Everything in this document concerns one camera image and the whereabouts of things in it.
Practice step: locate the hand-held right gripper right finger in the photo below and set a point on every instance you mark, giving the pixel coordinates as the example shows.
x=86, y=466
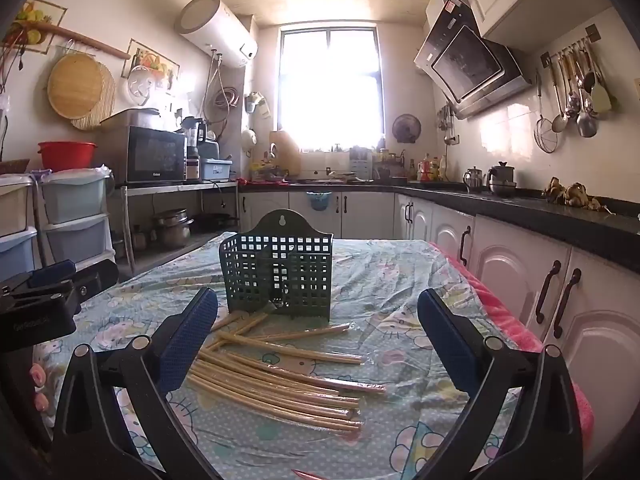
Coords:
x=445, y=340

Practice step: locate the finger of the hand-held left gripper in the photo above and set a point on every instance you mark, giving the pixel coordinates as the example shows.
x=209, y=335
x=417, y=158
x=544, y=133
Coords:
x=50, y=272
x=97, y=277

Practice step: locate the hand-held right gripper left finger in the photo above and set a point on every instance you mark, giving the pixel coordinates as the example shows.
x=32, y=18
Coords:
x=190, y=340

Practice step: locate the pile of wooden chopsticks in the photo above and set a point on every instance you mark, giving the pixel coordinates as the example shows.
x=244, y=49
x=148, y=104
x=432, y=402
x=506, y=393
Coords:
x=280, y=385

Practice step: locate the green plastic utensil basket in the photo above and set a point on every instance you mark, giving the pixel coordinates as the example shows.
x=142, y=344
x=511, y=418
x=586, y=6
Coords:
x=277, y=270

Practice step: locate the person's left hand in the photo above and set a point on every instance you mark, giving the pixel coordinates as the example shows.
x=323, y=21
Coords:
x=39, y=375

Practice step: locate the white plastic drawer unit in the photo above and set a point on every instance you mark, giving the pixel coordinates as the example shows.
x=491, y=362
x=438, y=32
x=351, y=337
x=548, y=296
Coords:
x=15, y=230

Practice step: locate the pink blanket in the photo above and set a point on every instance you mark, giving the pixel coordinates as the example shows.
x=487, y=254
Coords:
x=505, y=320

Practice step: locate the grey plastic drawer unit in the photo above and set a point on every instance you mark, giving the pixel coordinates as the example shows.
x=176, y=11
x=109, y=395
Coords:
x=75, y=210

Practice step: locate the printed cartoon tablecloth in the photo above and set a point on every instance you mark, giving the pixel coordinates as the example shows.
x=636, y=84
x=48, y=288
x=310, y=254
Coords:
x=390, y=280

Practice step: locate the white kitchen base cabinets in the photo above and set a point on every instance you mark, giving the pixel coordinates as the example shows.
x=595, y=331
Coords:
x=500, y=270

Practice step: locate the stacked steel pots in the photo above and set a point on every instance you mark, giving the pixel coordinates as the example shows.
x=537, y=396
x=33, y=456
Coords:
x=172, y=227

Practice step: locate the metal shelf rack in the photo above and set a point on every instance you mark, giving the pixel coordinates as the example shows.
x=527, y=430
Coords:
x=175, y=187

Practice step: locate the red plastic basin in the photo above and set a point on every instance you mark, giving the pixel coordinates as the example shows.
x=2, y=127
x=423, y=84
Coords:
x=67, y=155

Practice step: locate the black frying pan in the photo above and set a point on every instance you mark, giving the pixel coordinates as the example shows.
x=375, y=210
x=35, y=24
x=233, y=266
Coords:
x=215, y=220

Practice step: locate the black microwave oven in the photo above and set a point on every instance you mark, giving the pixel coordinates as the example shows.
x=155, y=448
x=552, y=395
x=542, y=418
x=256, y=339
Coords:
x=150, y=155

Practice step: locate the black kitchen countertop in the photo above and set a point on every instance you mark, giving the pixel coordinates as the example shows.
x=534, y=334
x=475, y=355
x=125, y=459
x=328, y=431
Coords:
x=525, y=212

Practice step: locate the steel kettle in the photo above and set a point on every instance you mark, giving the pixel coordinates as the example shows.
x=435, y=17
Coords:
x=474, y=180

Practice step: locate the black blender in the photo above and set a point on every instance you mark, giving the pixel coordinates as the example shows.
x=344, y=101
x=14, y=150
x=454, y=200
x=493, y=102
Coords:
x=192, y=145

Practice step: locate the group of condiment bottles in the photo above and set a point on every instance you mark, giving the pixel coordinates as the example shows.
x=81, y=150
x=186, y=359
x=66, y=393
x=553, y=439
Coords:
x=432, y=169

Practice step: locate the pale straw woven mat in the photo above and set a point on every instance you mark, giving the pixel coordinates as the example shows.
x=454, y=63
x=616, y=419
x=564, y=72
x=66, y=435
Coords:
x=107, y=105

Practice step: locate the blue hanging bin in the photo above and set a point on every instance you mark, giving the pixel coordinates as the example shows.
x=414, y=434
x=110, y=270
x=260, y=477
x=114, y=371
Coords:
x=318, y=201

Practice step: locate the round woven bamboo tray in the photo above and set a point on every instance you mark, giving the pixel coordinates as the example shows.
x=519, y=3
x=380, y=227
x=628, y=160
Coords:
x=75, y=85

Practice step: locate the ginger roots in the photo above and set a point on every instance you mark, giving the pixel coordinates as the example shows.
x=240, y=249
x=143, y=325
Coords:
x=570, y=194

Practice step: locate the white plastic steamer rack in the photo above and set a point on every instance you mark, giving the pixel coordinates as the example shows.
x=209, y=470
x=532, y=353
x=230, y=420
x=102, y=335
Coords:
x=140, y=87

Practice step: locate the small drawer organizer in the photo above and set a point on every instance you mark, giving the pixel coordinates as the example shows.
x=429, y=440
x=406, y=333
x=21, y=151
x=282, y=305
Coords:
x=360, y=162

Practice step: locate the wooden cutting board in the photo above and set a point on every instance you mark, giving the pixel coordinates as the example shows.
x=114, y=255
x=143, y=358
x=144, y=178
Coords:
x=286, y=152

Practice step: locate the small hanging utensil set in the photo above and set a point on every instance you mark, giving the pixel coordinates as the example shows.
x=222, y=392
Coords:
x=445, y=120

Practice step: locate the wooden rolling pin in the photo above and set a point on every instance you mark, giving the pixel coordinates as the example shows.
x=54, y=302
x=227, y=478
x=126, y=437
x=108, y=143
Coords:
x=90, y=42

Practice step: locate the steel ladle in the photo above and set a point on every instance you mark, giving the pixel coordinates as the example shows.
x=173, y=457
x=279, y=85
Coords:
x=559, y=122

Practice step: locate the white water heater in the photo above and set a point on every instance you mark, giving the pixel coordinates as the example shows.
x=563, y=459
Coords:
x=215, y=30

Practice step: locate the kitchen window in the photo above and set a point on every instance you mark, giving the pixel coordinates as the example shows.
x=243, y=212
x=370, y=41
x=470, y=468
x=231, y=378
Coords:
x=330, y=90

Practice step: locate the black range hood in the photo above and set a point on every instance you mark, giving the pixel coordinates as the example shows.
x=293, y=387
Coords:
x=465, y=60

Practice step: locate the green spatula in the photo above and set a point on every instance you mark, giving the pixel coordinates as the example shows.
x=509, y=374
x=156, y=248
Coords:
x=600, y=97

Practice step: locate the small wall fan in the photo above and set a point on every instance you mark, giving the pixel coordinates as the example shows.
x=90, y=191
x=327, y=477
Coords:
x=406, y=128

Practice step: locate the fruit wall picture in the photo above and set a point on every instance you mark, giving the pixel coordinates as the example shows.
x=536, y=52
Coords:
x=35, y=20
x=155, y=62

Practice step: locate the utensil hanging rail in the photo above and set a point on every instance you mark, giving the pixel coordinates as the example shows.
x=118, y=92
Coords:
x=592, y=32

